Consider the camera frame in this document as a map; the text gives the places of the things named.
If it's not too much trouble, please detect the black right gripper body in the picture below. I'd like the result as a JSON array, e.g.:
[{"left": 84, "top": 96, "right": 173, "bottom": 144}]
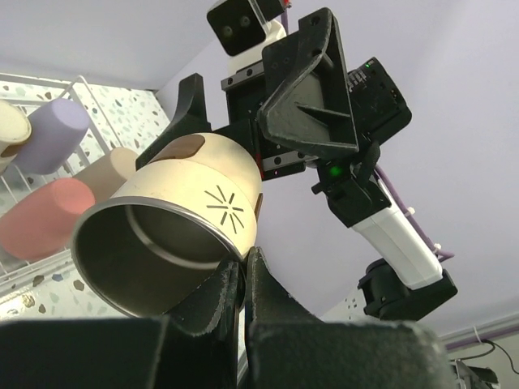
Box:
[{"left": 215, "top": 57, "right": 412, "bottom": 181}]

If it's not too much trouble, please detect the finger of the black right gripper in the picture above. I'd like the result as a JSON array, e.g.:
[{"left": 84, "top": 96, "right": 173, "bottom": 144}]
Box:
[
  {"left": 135, "top": 73, "right": 211, "bottom": 169},
  {"left": 258, "top": 7, "right": 359, "bottom": 156}
]

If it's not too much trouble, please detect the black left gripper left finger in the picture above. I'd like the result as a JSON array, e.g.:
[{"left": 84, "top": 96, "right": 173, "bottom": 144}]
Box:
[{"left": 1, "top": 261, "right": 240, "bottom": 388}]

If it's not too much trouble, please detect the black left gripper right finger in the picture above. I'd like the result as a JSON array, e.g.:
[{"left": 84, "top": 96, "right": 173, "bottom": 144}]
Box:
[{"left": 245, "top": 247, "right": 450, "bottom": 388}]

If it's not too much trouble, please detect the beige plastic cup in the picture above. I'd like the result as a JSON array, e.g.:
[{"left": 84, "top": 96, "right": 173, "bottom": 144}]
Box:
[{"left": 74, "top": 147, "right": 138, "bottom": 196}]

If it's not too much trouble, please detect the lavender plastic cup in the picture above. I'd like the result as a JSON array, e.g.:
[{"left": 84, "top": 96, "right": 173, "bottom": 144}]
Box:
[{"left": 14, "top": 98, "right": 90, "bottom": 175}]

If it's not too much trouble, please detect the steel cup brown band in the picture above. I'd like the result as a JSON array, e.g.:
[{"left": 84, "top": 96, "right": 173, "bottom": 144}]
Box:
[{"left": 0, "top": 100, "right": 32, "bottom": 173}]

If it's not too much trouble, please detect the red plastic cup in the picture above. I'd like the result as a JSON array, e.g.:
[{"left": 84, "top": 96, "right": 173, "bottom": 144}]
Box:
[{"left": 1, "top": 177, "right": 95, "bottom": 262}]

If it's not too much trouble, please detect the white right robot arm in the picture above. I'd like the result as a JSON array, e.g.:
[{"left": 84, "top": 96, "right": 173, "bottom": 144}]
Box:
[{"left": 136, "top": 1, "right": 457, "bottom": 320}]

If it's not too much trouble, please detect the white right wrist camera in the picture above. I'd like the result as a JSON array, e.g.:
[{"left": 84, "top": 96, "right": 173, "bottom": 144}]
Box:
[{"left": 207, "top": 0, "right": 290, "bottom": 75}]

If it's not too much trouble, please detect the white wire dish rack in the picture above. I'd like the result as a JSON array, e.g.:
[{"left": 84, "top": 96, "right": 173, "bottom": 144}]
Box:
[{"left": 0, "top": 71, "right": 171, "bottom": 309}]

